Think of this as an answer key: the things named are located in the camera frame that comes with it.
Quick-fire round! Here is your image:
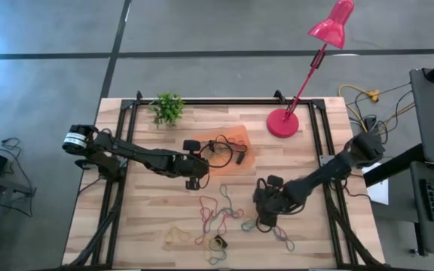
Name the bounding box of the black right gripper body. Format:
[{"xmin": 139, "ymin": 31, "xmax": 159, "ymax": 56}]
[{"xmin": 252, "ymin": 175, "xmax": 290, "ymax": 228}]

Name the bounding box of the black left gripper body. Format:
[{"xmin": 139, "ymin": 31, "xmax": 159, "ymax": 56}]
[{"xmin": 181, "ymin": 139, "xmax": 211, "ymax": 191}]

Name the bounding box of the teal rubber band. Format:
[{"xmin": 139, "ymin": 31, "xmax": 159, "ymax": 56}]
[
  {"xmin": 219, "ymin": 184, "xmax": 245, "ymax": 220},
  {"xmin": 240, "ymin": 218, "xmax": 258, "ymax": 232}
]

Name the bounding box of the long red rubber band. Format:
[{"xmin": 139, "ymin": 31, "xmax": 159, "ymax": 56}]
[{"xmin": 194, "ymin": 195, "xmax": 219, "ymax": 245}]

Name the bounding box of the tan rubber band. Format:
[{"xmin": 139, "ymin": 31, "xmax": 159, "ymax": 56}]
[
  {"xmin": 163, "ymin": 225, "xmax": 192, "ymax": 251},
  {"xmin": 201, "ymin": 239, "xmax": 218, "ymax": 260}
]

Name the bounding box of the flat orange bin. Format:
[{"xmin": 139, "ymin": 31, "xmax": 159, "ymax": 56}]
[{"xmin": 191, "ymin": 124, "xmax": 256, "ymax": 177}]

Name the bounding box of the green potted plant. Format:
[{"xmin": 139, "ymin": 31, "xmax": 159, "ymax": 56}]
[{"xmin": 149, "ymin": 92, "xmax": 186, "ymax": 129}]

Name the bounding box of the pink desk lamp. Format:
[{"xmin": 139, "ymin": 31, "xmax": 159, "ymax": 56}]
[{"xmin": 265, "ymin": 0, "xmax": 356, "ymax": 139}]

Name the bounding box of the white paper sheet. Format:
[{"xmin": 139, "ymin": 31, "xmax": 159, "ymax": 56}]
[{"xmin": 362, "ymin": 160, "xmax": 390, "ymax": 206}]

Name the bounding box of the black power adapter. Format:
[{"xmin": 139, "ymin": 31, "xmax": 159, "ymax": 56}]
[{"xmin": 365, "ymin": 116, "xmax": 382, "ymax": 133}]

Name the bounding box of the black beam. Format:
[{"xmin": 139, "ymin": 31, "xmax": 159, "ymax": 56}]
[{"xmin": 363, "ymin": 144, "xmax": 426, "ymax": 188}]

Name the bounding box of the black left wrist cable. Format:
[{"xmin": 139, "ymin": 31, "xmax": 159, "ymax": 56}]
[{"xmin": 198, "ymin": 139, "xmax": 235, "ymax": 169}]

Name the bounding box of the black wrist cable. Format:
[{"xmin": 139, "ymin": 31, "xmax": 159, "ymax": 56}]
[
  {"xmin": 198, "ymin": 139, "xmax": 235, "ymax": 169},
  {"xmin": 253, "ymin": 177, "xmax": 275, "ymax": 234}
]

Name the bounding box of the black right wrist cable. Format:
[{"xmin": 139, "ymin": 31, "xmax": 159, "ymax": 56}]
[{"xmin": 253, "ymin": 177, "xmax": 275, "ymax": 234}]

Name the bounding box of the yellow floor cable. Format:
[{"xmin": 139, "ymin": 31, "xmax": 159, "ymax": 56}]
[{"xmin": 338, "ymin": 84, "xmax": 417, "ymax": 133}]

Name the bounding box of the black floor cable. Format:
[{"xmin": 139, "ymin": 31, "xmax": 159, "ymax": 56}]
[{"xmin": 0, "ymin": 137, "xmax": 35, "ymax": 196}]

